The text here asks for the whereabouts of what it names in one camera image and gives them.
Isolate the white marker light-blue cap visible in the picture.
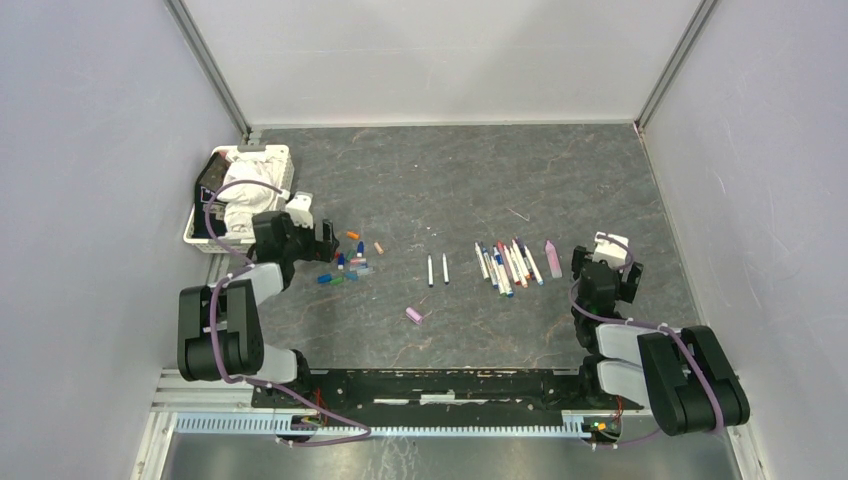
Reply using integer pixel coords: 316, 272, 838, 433
523, 246, 544, 286

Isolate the white marker red cap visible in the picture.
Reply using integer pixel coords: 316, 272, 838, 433
498, 242, 523, 285

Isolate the lilac highlighter cap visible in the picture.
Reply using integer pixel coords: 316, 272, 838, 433
405, 307, 424, 325

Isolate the white marker dark-blue cap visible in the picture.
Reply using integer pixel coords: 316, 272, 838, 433
441, 252, 450, 285

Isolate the lilac highlighter pen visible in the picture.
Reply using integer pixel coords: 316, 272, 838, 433
544, 240, 563, 279

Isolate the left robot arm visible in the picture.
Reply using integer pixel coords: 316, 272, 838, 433
177, 212, 339, 408

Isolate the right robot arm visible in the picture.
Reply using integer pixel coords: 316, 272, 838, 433
568, 237, 751, 436

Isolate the white plastic basket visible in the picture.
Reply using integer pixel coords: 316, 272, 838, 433
183, 144, 294, 254

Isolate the white crumpled cloth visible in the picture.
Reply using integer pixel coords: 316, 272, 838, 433
217, 151, 294, 238

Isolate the black box in basket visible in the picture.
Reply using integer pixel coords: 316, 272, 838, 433
192, 152, 230, 239

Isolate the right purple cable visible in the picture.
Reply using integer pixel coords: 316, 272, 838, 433
569, 235, 727, 452

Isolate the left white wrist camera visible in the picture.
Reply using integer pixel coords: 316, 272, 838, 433
284, 191, 314, 229

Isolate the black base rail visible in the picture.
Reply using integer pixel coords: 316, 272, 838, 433
293, 369, 642, 429

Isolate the slotted cable duct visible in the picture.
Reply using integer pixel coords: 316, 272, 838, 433
173, 413, 588, 437

